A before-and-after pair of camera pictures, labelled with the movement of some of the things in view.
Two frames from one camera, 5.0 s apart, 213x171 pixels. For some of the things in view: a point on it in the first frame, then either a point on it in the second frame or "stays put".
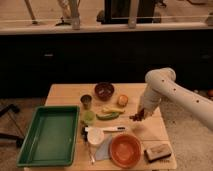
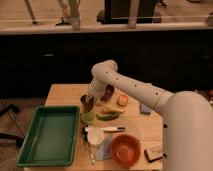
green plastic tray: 51,138 stays put
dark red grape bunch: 138,116 → 89,102
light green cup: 89,117 stays put
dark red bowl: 104,90 stays put
